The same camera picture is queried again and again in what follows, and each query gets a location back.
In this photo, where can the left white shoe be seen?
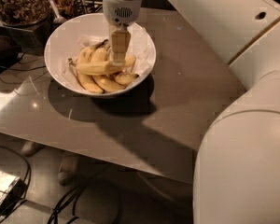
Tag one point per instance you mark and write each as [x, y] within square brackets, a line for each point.
[30, 148]

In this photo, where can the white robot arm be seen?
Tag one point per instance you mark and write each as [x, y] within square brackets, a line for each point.
[236, 177]

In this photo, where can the white ceramic bowl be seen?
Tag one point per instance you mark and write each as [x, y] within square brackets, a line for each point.
[72, 36]

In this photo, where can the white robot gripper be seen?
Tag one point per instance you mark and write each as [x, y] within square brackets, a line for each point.
[121, 11]

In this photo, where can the dark wire basket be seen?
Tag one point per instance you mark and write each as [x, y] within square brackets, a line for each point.
[73, 8]

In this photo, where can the silver box on floor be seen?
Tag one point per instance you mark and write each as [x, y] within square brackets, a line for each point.
[10, 190]

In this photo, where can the glass bowl of nuts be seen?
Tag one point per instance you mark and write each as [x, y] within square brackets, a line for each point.
[18, 13]

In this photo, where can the small right yellow banana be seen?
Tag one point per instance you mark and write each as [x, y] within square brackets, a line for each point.
[124, 78]

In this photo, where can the white spoon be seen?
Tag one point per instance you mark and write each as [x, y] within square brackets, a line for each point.
[58, 18]

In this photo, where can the white shoe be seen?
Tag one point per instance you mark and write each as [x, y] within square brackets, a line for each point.
[68, 168]
[30, 148]

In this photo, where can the right white shoe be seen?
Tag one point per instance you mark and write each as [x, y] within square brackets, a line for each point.
[68, 168]

